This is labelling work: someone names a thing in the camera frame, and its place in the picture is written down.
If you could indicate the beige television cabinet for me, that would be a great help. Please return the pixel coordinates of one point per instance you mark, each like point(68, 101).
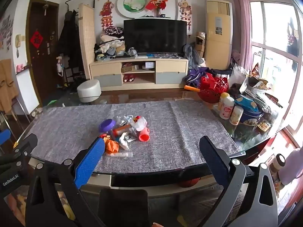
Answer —
point(170, 65)

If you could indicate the white bottle with pink label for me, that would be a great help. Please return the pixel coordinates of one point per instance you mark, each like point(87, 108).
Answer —
point(226, 110)

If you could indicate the red plastic basket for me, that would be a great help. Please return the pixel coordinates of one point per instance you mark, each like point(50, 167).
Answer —
point(211, 89)

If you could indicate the white bottle with yellow cap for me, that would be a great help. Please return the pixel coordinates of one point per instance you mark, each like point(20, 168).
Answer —
point(222, 99)

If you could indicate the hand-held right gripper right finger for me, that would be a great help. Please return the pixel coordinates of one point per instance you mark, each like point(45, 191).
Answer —
point(213, 163)

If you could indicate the vase with red flowers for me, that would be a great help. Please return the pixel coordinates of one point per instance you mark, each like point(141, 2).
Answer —
point(157, 6)

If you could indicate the red and yellow small toy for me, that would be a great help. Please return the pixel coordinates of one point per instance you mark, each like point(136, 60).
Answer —
point(137, 119)

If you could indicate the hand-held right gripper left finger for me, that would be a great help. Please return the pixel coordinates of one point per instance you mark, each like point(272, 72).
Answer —
point(91, 163)

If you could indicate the beige standing air conditioner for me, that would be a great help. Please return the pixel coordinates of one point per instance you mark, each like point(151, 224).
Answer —
point(217, 49)

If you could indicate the blue round tin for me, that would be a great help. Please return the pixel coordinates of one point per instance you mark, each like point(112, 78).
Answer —
point(251, 117)

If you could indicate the orange basketball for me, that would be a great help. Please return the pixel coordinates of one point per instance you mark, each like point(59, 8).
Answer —
point(189, 182)

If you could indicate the jar with black white lid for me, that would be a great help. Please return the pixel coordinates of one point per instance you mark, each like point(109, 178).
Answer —
point(279, 162)

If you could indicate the small white bottle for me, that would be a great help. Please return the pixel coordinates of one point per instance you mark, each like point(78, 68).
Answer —
point(236, 115)

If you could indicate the window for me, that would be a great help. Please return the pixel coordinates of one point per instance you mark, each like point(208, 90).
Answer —
point(274, 40)

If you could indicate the clear plastic wrapper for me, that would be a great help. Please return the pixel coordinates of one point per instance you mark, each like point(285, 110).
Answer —
point(120, 155)

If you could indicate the dark brown door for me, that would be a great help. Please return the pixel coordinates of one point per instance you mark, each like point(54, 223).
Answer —
point(43, 68)

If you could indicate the pale purple bottle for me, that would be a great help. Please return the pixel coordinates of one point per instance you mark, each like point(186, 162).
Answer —
point(292, 167)

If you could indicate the brown tube with blue cap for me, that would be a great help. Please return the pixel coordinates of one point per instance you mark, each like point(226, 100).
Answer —
point(119, 131)

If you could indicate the pile of snack bags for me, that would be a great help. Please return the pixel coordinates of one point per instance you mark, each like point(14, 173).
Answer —
point(258, 87)

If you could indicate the round white wall decoration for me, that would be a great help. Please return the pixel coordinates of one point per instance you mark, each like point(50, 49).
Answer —
point(132, 4)

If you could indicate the red hanging ornament with figure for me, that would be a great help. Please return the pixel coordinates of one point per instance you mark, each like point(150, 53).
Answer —
point(184, 11)

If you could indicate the black flat screen television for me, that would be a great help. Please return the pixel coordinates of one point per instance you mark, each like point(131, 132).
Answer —
point(153, 36)

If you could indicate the cardboard boxes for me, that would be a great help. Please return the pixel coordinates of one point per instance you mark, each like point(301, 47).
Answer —
point(200, 43)

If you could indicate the grey cloth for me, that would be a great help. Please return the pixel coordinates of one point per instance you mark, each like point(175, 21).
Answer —
point(191, 55)

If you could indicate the white tissue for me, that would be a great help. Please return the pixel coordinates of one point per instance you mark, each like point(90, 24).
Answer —
point(125, 141)

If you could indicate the purple cloth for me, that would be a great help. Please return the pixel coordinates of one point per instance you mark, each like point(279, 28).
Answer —
point(196, 78)

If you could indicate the orange stick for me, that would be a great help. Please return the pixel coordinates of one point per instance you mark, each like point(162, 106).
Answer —
point(191, 89)

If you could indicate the whiteboard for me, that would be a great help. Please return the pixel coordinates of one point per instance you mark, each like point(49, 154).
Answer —
point(28, 92)

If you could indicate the pink curtain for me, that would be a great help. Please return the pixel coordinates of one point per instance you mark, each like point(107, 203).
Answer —
point(241, 23)

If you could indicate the purple plastic lid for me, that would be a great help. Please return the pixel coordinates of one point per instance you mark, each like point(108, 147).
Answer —
point(107, 125)

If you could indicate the beige folded screen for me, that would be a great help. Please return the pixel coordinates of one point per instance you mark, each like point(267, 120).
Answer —
point(87, 40)

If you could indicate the grey table mat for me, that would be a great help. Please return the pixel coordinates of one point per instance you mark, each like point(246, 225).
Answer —
point(177, 127)

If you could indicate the wall intercom phone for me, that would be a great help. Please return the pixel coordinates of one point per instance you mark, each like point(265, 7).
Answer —
point(17, 40)

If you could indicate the orange wrapper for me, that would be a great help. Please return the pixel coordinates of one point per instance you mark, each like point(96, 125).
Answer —
point(112, 146)

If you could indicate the red fish hanging ornament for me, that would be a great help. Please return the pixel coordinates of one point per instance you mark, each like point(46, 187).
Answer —
point(107, 13)

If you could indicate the dark hanging coats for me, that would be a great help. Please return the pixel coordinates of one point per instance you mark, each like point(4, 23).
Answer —
point(68, 35)

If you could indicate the red ribbed plastic cup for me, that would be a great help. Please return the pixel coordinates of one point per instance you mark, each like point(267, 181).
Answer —
point(144, 136)

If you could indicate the dark grey trash bin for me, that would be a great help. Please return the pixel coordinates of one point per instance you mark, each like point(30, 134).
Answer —
point(123, 208)

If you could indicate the red diamond door sign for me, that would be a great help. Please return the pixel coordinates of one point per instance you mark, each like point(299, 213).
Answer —
point(36, 39)

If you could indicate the clear plastic bag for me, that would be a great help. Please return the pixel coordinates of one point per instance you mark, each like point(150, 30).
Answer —
point(123, 120)

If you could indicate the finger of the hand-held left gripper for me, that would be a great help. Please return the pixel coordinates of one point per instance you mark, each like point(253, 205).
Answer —
point(4, 136)
point(27, 144)

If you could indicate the pile of clothes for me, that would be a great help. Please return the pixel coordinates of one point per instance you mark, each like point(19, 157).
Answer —
point(110, 43)

